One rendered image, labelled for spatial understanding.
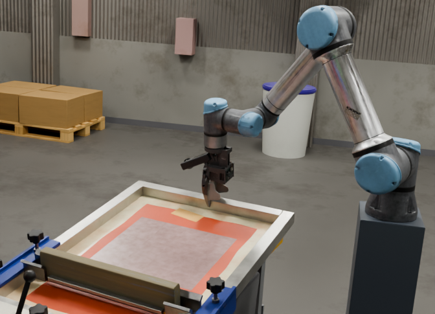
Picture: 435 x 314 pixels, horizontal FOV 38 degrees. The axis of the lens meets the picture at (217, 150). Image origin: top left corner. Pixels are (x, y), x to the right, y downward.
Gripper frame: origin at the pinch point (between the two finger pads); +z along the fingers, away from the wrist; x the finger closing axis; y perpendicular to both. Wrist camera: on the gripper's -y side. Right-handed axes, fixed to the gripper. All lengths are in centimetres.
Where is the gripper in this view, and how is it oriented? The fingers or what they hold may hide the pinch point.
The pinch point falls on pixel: (210, 200)
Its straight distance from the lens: 210.7
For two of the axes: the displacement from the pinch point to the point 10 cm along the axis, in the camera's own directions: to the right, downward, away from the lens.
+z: 0.0, 9.3, 3.7
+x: 4.3, -3.4, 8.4
